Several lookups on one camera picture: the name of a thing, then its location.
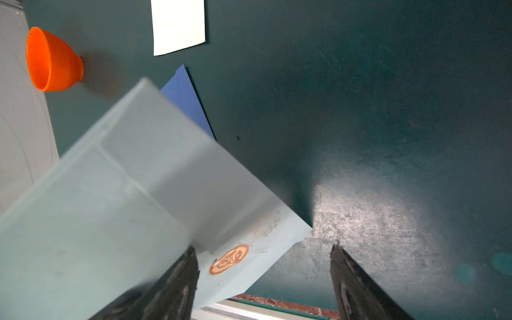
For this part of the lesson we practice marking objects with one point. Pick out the dark blue envelope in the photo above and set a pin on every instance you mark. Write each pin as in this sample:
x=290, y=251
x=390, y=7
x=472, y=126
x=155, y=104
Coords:
x=180, y=91

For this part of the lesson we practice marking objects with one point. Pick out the cream envelope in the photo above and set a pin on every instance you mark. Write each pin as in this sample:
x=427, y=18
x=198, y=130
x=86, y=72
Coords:
x=177, y=25

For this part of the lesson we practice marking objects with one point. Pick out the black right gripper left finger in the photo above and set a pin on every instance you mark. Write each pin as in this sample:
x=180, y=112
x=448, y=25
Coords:
x=170, y=297

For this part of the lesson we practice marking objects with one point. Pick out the light blue envelope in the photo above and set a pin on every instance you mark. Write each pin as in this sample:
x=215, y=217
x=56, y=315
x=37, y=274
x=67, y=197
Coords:
x=143, y=185

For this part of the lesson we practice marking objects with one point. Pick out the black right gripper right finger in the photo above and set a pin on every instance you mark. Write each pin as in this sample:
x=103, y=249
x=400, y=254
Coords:
x=357, y=295

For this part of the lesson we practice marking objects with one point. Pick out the orange plastic bowl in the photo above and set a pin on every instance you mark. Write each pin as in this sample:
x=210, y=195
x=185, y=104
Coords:
x=52, y=65

